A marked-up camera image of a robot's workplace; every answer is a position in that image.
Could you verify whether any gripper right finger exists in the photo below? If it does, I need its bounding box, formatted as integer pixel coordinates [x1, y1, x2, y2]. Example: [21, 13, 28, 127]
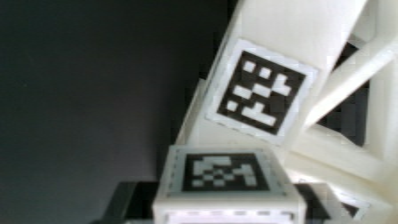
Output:
[291, 182, 356, 224]

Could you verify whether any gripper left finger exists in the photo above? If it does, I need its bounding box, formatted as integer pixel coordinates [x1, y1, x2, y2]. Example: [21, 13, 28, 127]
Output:
[88, 181, 157, 224]

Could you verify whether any white tagged cube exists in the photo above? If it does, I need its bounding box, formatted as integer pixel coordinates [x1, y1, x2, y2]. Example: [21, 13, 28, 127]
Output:
[335, 191, 372, 224]
[152, 145, 307, 224]

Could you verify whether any white chair back frame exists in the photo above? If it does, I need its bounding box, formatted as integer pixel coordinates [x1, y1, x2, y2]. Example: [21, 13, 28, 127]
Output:
[170, 0, 398, 224]

